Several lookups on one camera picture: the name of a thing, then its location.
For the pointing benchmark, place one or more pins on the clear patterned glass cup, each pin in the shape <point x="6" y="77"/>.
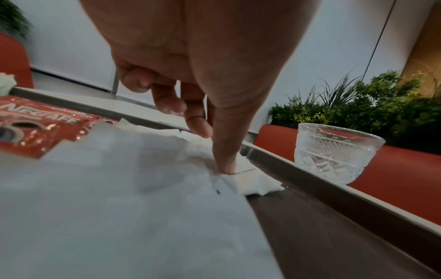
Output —
<point x="336" y="152"/>

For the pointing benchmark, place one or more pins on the red upholstered chair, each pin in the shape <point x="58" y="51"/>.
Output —
<point x="13" y="62"/>

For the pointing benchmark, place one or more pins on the dark green potted plant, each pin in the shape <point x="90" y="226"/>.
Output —
<point x="12" y="16"/>

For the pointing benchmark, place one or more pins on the white paper sheet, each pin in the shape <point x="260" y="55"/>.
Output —
<point x="113" y="207"/>

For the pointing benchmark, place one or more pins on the grey metal post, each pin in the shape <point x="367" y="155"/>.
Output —
<point x="114" y="81"/>

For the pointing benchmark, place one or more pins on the person's left hand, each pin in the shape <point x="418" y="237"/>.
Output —
<point x="193" y="49"/>

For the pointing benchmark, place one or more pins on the wooden wall panel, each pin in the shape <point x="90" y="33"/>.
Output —
<point x="423" y="46"/>

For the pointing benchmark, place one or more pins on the red coffee sachet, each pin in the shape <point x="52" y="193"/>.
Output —
<point x="38" y="125"/>

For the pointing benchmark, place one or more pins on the crumpled white tissue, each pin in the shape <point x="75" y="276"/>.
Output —
<point x="6" y="83"/>

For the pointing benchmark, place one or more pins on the white paper napkin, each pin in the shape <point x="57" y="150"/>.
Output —
<point x="251" y="184"/>

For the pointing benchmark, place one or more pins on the green artificial plant hedge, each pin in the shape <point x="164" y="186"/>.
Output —
<point x="386" y="106"/>

